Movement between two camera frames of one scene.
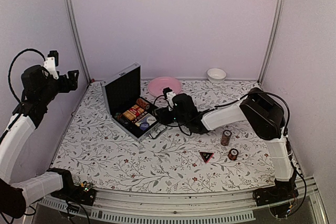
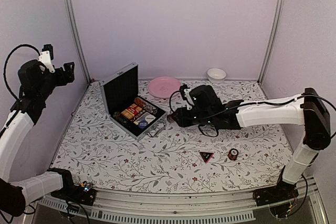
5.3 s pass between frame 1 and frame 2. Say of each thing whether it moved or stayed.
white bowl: stayed
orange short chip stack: stayed
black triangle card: stayed
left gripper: moved
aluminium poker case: stayed
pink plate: stayed
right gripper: moved
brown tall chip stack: moved
